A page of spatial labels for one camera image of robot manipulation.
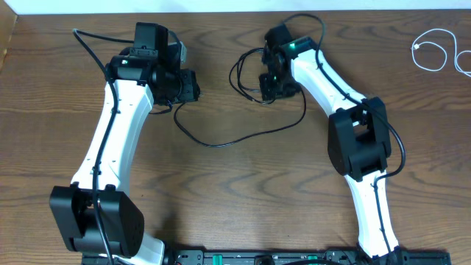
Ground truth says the black usb cable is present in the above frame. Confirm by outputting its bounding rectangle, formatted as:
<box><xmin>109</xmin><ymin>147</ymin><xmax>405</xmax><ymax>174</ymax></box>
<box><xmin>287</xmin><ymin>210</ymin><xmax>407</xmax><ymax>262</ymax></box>
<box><xmin>172</xmin><ymin>88</ymin><xmax>308</xmax><ymax>149</ymax></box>

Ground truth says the white usb cable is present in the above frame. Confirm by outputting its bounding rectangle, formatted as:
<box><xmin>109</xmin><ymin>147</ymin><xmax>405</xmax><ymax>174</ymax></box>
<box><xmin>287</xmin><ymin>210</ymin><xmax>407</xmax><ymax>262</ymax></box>
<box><xmin>411</xmin><ymin>28</ymin><xmax>471</xmax><ymax>78</ymax></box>

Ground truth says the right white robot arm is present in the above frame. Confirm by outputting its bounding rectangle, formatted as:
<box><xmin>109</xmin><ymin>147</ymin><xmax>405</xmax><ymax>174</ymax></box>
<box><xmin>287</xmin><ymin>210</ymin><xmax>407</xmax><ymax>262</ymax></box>
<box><xmin>259</xmin><ymin>24</ymin><xmax>399</xmax><ymax>264</ymax></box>

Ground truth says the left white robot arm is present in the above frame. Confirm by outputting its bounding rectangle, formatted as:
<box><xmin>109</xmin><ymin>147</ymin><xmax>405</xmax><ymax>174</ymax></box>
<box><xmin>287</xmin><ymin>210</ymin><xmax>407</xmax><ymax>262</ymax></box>
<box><xmin>49</xmin><ymin>22</ymin><xmax>200</xmax><ymax>264</ymax></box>

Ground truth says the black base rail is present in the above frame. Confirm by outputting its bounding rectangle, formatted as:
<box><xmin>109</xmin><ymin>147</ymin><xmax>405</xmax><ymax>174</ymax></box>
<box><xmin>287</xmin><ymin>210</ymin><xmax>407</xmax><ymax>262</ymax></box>
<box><xmin>81</xmin><ymin>246</ymin><xmax>452</xmax><ymax>265</ymax></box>

